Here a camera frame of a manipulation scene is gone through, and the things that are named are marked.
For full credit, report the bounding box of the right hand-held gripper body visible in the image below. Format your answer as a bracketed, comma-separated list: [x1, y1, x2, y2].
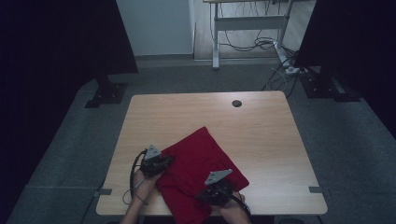
[204, 168, 235, 206]

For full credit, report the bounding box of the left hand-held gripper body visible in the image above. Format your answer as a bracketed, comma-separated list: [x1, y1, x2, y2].
[138, 144, 169, 178]

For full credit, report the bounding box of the red t-shirt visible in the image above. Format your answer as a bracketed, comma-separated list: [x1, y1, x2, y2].
[155, 125, 250, 224]

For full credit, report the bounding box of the person's right hand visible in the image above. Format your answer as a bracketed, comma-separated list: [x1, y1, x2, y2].
[210, 191, 249, 217]

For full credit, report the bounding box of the person's left hand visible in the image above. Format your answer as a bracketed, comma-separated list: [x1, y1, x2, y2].
[133, 168, 163, 201]

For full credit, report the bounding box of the black stand base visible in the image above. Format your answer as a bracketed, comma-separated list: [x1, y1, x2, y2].
[84, 74, 129, 109]
[299, 66, 362, 103]

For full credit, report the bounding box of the white power strip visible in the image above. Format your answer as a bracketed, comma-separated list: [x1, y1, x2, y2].
[284, 66, 309, 77]

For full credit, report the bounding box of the black curtain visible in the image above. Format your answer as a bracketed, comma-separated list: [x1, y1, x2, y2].
[0, 0, 139, 218]
[293, 0, 396, 139]

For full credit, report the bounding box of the thin grey cable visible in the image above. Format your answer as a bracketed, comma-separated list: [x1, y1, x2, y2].
[121, 177, 149, 206]

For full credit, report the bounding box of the bundle of floor cables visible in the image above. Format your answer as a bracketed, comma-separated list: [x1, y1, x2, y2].
[218, 3, 302, 99]

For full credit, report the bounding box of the white desk frame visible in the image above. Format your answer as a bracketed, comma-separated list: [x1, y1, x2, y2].
[202, 0, 295, 70]

